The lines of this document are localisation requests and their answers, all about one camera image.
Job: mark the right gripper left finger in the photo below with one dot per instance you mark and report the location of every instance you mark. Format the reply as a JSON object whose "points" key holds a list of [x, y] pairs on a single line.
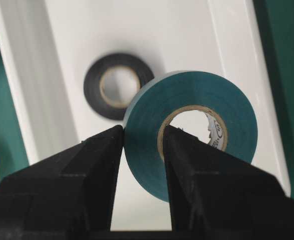
{"points": [[67, 196]]}

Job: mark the white plastic case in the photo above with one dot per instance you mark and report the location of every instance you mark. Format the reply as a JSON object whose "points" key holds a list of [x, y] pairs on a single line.
{"points": [[47, 46]]}

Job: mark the green tape roll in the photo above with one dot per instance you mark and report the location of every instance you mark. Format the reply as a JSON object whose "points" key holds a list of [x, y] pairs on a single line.
{"points": [[161, 99]]}

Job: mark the green table cloth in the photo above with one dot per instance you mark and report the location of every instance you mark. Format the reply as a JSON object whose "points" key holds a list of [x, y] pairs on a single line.
{"points": [[276, 26]]}

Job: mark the black tape roll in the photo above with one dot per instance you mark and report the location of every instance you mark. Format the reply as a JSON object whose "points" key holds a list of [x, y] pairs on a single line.
{"points": [[93, 82]]}

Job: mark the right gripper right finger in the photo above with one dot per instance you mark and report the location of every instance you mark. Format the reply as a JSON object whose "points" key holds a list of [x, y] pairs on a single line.
{"points": [[216, 196]]}

